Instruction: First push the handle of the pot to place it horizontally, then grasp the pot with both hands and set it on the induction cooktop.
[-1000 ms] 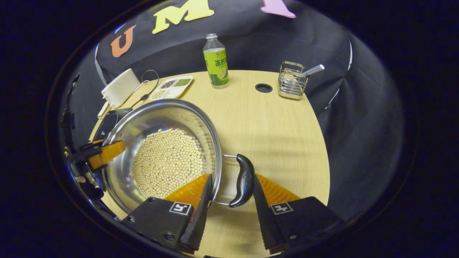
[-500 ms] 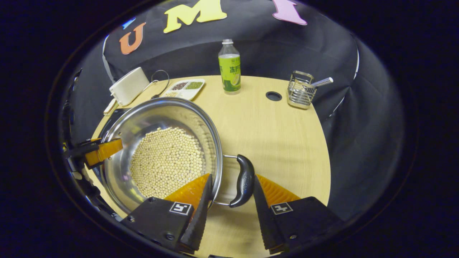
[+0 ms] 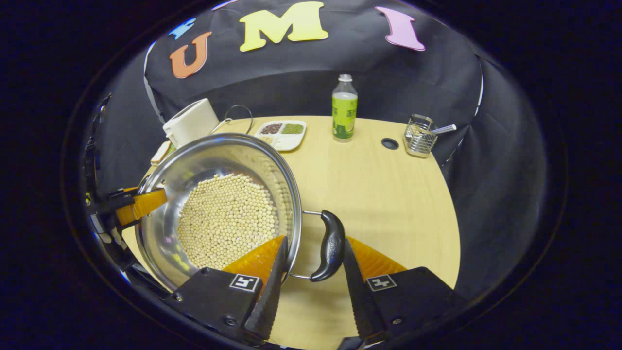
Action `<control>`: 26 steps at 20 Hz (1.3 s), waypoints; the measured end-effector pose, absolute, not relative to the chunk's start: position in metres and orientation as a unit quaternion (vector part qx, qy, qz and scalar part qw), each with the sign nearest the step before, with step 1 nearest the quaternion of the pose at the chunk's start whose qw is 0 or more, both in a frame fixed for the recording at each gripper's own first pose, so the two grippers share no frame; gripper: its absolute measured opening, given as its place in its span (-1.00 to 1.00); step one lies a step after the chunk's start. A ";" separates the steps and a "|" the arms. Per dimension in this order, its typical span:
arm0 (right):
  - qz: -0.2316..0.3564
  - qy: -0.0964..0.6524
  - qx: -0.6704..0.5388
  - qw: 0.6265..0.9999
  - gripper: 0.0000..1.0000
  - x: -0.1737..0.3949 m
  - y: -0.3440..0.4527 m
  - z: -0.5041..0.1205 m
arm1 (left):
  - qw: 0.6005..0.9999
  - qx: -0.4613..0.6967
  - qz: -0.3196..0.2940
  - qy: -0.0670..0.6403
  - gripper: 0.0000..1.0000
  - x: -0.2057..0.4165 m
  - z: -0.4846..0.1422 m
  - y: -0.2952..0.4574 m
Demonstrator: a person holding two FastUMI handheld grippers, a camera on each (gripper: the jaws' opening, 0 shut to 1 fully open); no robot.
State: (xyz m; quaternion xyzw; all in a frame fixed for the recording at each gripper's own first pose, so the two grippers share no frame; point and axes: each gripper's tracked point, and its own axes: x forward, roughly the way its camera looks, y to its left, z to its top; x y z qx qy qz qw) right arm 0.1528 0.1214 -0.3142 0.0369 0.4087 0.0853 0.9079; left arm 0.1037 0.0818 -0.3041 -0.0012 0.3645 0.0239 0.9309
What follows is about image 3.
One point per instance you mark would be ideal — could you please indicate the pile of green beans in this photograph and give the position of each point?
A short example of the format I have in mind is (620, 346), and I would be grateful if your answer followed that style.
(292, 129)

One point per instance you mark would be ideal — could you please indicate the sandwich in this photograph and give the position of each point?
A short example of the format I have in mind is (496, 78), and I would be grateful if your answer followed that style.
(160, 153)

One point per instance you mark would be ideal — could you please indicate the pile of dark red beans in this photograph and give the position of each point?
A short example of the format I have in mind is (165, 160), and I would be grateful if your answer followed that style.
(271, 129)

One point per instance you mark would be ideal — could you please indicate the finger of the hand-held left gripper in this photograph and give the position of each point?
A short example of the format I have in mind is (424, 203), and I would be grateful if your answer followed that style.
(143, 204)

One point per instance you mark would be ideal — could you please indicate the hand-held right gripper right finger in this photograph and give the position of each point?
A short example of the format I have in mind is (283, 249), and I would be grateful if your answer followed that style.
(362, 301)

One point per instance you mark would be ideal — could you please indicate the green label plastic bottle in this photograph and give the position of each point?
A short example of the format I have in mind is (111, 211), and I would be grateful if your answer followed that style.
(344, 116)

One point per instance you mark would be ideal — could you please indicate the small pile of pale beans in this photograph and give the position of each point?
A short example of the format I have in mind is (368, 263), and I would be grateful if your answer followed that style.
(266, 140)

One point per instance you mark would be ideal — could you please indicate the white toaster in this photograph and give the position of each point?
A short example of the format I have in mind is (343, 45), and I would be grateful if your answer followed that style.
(192, 124)

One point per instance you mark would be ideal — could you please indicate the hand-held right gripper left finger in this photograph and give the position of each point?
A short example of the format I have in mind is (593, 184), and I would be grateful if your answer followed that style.
(272, 296)

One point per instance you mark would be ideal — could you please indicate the white divided tray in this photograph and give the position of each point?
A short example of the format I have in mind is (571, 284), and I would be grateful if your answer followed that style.
(286, 142)

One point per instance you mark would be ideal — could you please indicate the pile of pale soybeans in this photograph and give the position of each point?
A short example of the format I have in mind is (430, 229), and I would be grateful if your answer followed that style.
(223, 218)

